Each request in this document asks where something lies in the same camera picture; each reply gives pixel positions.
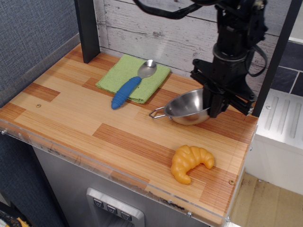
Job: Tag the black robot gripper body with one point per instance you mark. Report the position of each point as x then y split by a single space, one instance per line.
226 75

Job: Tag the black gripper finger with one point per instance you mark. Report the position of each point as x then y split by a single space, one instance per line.
207 98
219 103

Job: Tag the silver metal bowl with handles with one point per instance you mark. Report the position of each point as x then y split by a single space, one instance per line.
186 109

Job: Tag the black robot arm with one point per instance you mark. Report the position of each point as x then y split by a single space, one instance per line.
241 26

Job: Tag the orange plastic croissant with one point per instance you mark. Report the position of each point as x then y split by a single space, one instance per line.
187 158

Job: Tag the white ribbed box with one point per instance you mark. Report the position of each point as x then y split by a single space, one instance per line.
276 152

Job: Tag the grey button control panel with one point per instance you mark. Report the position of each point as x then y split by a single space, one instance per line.
111 212

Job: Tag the clear acrylic table edge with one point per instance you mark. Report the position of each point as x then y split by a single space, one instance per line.
70 173

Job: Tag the blue handled metal spoon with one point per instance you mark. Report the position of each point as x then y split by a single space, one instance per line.
147 69

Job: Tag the black right frame post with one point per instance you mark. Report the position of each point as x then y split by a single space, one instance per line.
277 55

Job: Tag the black frame post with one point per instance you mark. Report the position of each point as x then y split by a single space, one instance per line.
88 31
277 55

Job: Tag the black left frame post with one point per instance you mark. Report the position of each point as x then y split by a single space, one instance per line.
88 31

